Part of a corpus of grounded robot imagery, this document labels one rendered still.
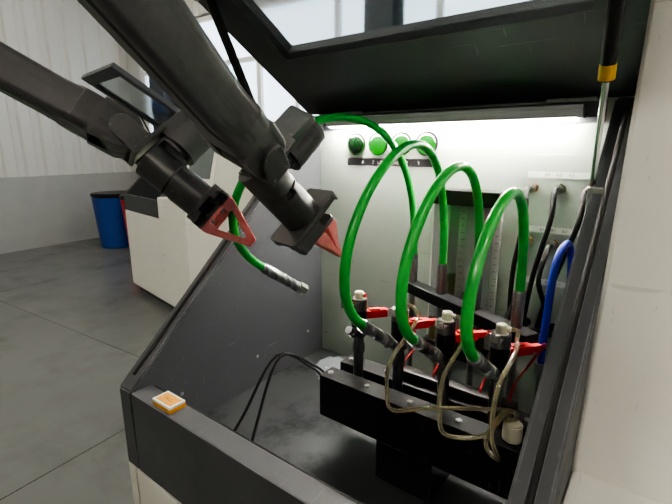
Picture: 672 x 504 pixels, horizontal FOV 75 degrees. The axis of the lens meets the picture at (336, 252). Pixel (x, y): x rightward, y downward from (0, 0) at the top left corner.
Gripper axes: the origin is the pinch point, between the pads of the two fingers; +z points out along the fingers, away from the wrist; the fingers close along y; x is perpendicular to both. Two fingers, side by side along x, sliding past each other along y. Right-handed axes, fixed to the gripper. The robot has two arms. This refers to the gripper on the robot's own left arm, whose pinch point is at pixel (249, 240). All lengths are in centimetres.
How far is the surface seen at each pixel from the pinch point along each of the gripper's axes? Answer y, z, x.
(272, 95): 492, -95, -179
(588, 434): -26, 47, -7
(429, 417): -11.0, 37.1, 4.1
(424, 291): 8.1, 32.3, -13.9
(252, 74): 509, -134, -188
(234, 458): -9.1, 17.7, 25.2
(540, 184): -2, 34, -41
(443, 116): 7.7, 13.6, -43.0
